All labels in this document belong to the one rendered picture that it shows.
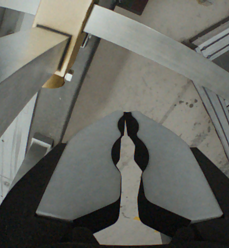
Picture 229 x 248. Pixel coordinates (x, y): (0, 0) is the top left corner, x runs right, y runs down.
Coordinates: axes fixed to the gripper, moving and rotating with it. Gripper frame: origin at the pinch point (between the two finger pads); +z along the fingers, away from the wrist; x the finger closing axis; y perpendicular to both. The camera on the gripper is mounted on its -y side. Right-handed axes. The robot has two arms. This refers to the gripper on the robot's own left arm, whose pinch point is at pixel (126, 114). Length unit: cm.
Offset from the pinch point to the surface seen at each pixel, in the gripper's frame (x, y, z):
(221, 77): 11.1, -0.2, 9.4
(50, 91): -13.2, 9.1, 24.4
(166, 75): 27, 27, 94
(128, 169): 11, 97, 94
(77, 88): -8.0, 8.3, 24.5
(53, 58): -5.7, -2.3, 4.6
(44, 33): -6.9, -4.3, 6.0
